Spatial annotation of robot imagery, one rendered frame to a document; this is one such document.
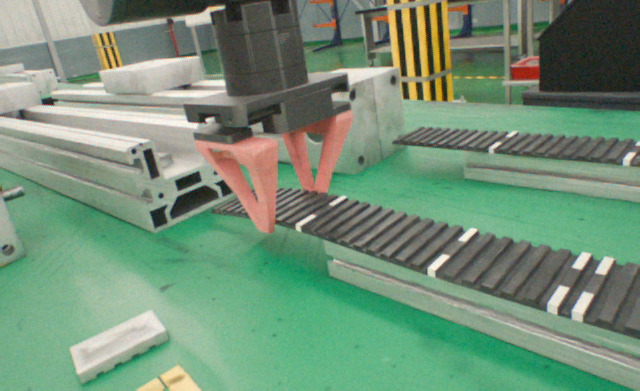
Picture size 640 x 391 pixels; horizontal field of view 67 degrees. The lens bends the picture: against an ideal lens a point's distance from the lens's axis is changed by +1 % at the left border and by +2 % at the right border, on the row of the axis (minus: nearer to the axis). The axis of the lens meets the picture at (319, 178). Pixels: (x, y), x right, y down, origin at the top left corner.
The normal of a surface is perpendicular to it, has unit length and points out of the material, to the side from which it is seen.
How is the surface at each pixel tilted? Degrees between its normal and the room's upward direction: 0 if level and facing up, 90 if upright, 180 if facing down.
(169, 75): 90
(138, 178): 90
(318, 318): 0
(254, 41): 89
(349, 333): 0
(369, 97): 90
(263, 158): 111
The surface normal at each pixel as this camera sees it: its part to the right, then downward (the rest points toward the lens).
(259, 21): 0.23, 0.29
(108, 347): -0.16, -0.93
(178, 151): -0.68, 0.36
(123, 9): 0.51, 0.84
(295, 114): 0.71, 0.13
